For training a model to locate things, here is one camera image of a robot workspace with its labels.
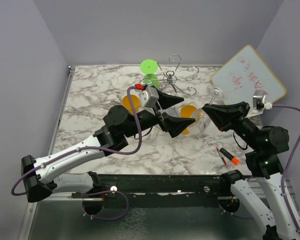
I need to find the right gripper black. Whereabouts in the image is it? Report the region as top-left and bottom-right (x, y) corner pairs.
(203, 99), (262, 149)

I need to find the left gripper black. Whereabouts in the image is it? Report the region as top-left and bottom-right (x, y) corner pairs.
(124, 88), (196, 139)

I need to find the orange plastic goblet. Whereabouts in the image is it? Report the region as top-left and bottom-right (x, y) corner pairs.
(179, 104), (198, 136)
(122, 94), (141, 114)

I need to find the clear wine glass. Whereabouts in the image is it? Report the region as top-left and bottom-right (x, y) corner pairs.
(188, 84), (226, 135)

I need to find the green plastic wine glass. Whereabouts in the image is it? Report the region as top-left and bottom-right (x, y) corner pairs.
(140, 59), (160, 89)

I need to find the clear tall glass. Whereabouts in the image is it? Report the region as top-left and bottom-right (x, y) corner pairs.
(165, 106), (179, 117)

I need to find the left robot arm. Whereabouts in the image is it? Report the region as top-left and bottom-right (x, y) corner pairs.
(20, 84), (196, 203)

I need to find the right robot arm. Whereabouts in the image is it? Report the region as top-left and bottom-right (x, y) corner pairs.
(202, 102), (300, 240)

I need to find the chrome wine glass rack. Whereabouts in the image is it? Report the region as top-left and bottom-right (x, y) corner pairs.
(154, 54), (199, 96)

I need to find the black orange highlighter marker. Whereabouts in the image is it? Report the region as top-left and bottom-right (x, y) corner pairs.
(220, 147), (240, 165)

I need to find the red pen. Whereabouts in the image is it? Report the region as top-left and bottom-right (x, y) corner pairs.
(215, 146), (229, 168)

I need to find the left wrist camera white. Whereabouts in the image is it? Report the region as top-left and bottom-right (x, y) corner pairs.
(138, 86), (159, 108)

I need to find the small whiteboard yellow frame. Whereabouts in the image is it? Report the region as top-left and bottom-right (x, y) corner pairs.
(211, 45), (287, 105)

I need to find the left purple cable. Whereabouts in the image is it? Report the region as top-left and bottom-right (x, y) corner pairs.
(10, 83), (144, 196)

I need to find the purple cable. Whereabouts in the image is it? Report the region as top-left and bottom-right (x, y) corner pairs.
(10, 83), (144, 196)
(269, 103), (300, 240)

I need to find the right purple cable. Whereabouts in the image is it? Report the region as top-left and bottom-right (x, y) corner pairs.
(269, 103), (300, 240)

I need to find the black front rail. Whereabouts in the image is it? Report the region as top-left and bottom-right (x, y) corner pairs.
(72, 172), (263, 208)

